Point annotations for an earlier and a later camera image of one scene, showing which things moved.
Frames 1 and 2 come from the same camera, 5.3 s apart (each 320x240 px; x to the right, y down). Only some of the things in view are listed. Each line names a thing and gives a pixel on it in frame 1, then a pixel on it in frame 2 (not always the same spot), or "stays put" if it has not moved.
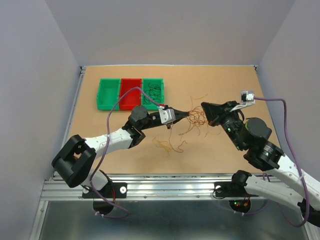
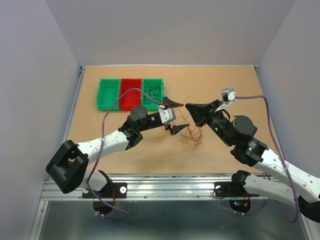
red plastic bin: (133, 98) stays put
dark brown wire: (153, 92) stays put
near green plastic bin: (108, 93) stays put
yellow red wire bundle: (197, 119) → (194, 136)
